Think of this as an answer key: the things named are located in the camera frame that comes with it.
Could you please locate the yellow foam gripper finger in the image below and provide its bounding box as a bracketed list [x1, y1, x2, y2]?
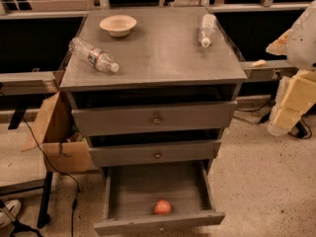
[266, 30, 291, 55]
[268, 70, 316, 136]

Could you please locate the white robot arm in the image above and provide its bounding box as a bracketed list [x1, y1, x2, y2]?
[266, 1, 316, 136]

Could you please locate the grey middle drawer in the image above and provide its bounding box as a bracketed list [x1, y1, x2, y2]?
[89, 140, 221, 167]

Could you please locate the grey wooden drawer cabinet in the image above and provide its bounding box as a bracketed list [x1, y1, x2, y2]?
[59, 6, 249, 176]

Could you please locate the grey top drawer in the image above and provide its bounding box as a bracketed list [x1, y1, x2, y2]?
[72, 101, 237, 136]

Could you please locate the grey open bottom drawer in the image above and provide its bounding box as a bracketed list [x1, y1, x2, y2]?
[94, 161, 225, 236]

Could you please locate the small yellow foam piece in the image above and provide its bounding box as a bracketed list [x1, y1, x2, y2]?
[250, 59, 266, 67]

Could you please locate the clear plastic bottle white cap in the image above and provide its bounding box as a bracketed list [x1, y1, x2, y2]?
[198, 14, 216, 47]

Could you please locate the beige bowl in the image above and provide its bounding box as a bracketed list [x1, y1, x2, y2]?
[100, 15, 137, 38]

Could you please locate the labelled clear plastic bottle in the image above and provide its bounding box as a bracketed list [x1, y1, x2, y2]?
[69, 38, 119, 73]

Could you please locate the brown cardboard box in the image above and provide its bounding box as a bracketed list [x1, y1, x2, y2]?
[22, 92, 91, 173]

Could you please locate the black table leg left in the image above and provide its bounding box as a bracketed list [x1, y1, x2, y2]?
[37, 172, 53, 229]

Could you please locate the white sneaker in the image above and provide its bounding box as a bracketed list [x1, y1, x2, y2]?
[0, 199, 22, 229]

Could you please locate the black tripod stand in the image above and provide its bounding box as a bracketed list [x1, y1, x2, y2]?
[0, 199, 43, 237]

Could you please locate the black power adapter cable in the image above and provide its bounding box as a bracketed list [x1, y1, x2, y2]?
[234, 97, 313, 140]

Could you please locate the black floor cable left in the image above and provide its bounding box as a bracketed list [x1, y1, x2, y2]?
[19, 116, 81, 237]

